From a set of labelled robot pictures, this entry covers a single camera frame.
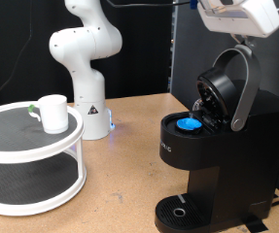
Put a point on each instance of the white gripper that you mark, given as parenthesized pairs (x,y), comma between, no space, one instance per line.
(242,19)

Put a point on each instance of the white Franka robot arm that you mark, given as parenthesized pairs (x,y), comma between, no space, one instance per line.
(87,90)

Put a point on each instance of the white two-tier turntable shelf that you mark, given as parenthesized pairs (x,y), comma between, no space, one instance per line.
(25,152)

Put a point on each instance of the black backdrop curtain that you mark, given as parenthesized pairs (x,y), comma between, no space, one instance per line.
(145,64)

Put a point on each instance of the blue-lid reusable coffee pod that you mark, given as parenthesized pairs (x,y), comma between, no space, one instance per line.
(189,124)

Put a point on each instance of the dark grey partition panel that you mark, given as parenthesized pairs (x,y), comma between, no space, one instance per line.
(194,64)

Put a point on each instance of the black Keurig coffee machine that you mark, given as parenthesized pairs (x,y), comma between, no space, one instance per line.
(229,161)

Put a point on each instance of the white mug with green tape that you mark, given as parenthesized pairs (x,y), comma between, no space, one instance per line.
(54,113)

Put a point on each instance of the black tape strip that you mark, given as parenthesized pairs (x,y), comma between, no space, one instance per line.
(255,224)

